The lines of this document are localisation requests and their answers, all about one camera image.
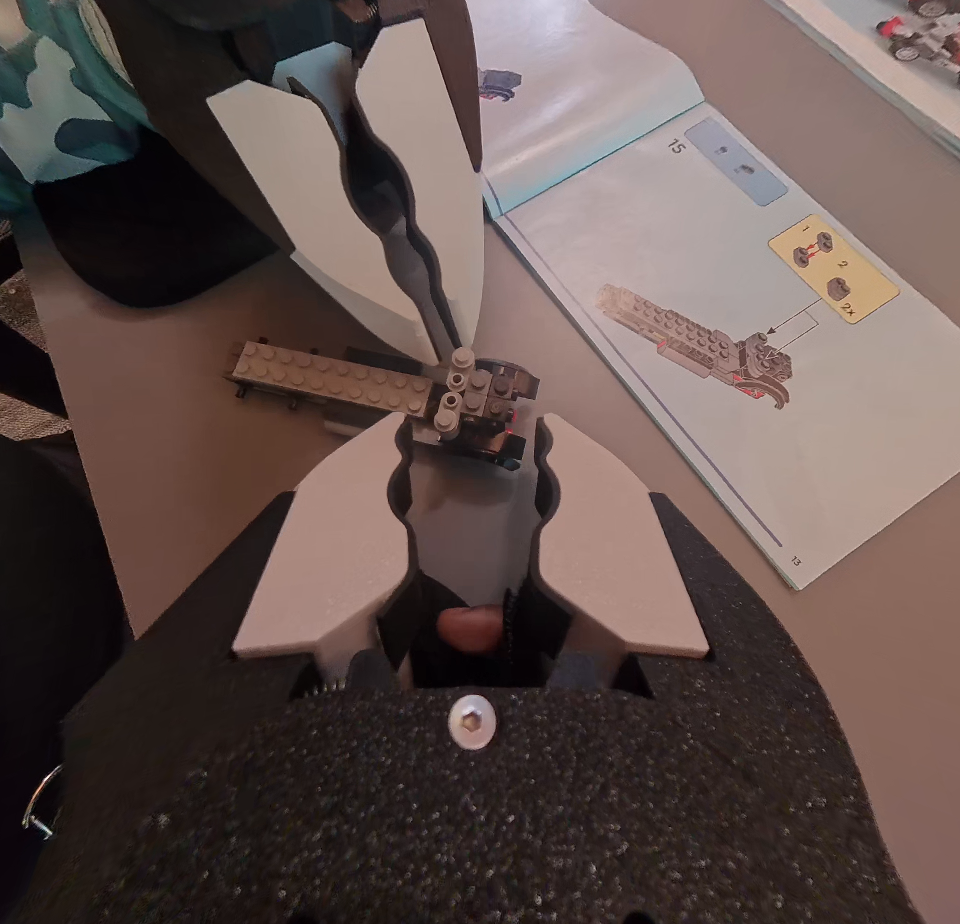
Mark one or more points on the person's right hand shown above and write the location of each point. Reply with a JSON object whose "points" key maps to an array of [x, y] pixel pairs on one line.
{"points": [[471, 628]]}

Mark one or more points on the instruction booklet with car cover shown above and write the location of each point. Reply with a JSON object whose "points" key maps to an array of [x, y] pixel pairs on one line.
{"points": [[885, 46]]}

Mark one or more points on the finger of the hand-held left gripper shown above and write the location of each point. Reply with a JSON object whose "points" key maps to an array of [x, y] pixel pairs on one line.
{"points": [[442, 159], [292, 181]]}

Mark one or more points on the grey desk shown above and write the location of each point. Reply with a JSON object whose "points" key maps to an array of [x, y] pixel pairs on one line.
{"points": [[187, 489]]}

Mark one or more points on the black mesh cushion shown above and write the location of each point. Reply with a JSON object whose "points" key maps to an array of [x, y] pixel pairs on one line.
{"points": [[150, 241]]}

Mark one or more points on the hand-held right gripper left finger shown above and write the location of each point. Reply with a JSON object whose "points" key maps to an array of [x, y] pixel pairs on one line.
{"points": [[330, 549]]}

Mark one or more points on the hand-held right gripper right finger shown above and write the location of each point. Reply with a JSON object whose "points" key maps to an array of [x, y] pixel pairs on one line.
{"points": [[607, 549]]}

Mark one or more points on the person's left forearm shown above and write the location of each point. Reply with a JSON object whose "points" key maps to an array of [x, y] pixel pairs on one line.
{"points": [[60, 91]]}

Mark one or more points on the grey toy brick model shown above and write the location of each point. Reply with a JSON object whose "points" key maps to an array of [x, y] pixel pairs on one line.
{"points": [[337, 380]]}

